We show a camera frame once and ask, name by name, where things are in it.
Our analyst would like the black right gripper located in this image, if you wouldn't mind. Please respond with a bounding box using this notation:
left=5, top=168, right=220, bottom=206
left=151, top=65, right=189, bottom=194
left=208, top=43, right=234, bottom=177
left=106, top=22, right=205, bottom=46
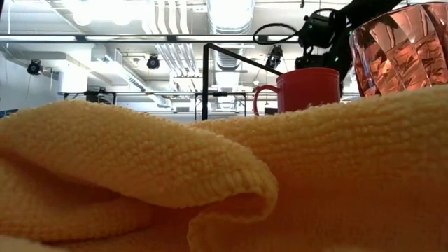
left=295, top=10, right=354, bottom=96

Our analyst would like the black ceiling spotlight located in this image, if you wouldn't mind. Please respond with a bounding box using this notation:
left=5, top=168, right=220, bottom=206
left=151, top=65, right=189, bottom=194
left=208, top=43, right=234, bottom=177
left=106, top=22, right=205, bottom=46
left=27, top=59, right=45, bottom=76
left=146, top=53, right=161, bottom=71
left=265, top=44, right=285, bottom=69

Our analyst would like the red mug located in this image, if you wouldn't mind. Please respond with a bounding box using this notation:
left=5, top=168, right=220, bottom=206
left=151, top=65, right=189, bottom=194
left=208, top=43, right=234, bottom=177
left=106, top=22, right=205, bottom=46
left=252, top=67, right=342, bottom=117

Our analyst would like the orange faceted plastic cup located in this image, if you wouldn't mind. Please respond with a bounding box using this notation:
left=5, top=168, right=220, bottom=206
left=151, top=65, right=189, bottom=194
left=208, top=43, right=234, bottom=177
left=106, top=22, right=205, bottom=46
left=349, top=1, right=448, bottom=98

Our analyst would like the yellow terry towel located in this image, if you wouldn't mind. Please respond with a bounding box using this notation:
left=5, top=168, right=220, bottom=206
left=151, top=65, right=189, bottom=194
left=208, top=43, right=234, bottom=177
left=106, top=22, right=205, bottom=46
left=0, top=85, right=448, bottom=252

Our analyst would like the black overhead beam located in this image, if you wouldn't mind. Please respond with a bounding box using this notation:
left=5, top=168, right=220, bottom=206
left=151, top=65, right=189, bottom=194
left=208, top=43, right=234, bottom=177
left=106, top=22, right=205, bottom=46
left=0, top=34, right=302, bottom=45

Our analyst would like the black looped cable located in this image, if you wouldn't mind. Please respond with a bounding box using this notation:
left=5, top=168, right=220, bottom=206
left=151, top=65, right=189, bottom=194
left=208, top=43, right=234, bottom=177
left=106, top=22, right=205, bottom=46
left=252, top=22, right=306, bottom=46

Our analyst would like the white ceiling duct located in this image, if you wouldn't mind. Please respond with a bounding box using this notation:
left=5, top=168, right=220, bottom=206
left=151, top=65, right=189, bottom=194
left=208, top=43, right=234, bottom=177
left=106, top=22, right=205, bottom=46
left=206, top=0, right=256, bottom=71

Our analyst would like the black metal shelf frame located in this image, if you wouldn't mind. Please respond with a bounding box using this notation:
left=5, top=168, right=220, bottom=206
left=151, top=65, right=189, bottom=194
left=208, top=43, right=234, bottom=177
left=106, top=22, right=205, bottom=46
left=201, top=42, right=284, bottom=122

